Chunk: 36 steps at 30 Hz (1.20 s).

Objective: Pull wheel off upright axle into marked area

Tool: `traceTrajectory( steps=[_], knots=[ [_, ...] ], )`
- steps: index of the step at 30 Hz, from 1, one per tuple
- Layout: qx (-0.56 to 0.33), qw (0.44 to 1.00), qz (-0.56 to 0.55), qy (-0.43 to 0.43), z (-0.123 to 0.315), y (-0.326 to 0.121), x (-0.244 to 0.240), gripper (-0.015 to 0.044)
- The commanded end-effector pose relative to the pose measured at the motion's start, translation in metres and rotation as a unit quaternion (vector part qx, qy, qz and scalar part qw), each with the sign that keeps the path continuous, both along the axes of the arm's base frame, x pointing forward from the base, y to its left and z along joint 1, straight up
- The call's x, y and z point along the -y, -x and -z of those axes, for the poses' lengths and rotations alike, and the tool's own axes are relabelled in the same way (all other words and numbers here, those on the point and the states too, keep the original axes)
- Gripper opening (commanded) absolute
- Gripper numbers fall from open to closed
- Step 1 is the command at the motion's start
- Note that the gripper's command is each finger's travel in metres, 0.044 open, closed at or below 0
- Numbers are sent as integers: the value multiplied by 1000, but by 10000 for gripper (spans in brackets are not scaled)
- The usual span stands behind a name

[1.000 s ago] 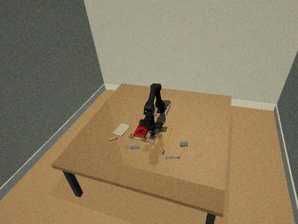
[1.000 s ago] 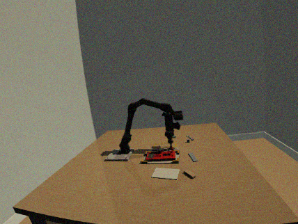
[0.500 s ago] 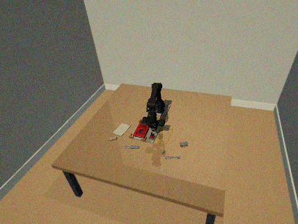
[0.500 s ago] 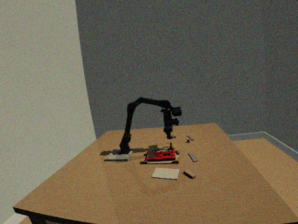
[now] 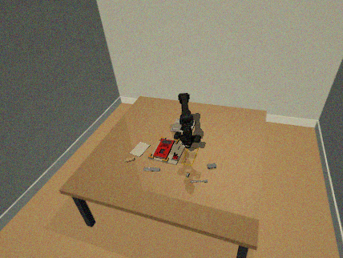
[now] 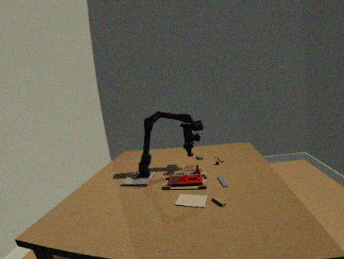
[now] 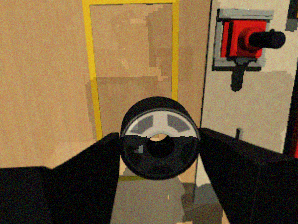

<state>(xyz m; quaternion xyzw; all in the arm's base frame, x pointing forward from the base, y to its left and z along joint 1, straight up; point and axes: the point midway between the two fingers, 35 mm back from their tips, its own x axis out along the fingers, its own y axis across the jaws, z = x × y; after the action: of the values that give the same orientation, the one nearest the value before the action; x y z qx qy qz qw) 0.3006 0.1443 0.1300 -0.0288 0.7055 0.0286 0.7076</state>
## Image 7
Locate yellow rectangular tape outline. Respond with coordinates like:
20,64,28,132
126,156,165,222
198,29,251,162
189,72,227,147
82,0,179,182

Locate black rubber tyre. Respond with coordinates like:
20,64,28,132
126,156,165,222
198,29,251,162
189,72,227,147
119,96,201,181

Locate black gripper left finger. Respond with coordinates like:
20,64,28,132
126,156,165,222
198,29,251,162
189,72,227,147
0,132,120,224

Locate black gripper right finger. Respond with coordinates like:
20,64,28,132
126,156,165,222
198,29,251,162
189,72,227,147
198,128,298,224

